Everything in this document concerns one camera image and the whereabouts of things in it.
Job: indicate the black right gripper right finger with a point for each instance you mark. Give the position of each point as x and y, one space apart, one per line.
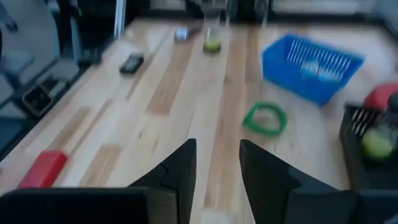
311 208

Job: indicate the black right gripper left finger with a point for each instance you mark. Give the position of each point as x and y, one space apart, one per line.
93 208

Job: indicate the red rectangular block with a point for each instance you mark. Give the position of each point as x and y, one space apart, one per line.
43 169

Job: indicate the hourglass with green sand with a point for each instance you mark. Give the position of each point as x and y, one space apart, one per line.
377 144

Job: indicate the black rectangular device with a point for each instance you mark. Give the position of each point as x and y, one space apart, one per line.
132 63

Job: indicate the hourglass with yellow sand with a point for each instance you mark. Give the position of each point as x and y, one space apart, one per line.
212 45

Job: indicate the black plastic basket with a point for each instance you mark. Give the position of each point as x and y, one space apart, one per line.
351 155

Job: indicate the red desk lamp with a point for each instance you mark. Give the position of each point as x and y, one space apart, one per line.
381 96

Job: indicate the blue plastic basket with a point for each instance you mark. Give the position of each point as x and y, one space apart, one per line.
280 71

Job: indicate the silver wristwatch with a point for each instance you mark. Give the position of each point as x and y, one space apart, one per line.
182 34

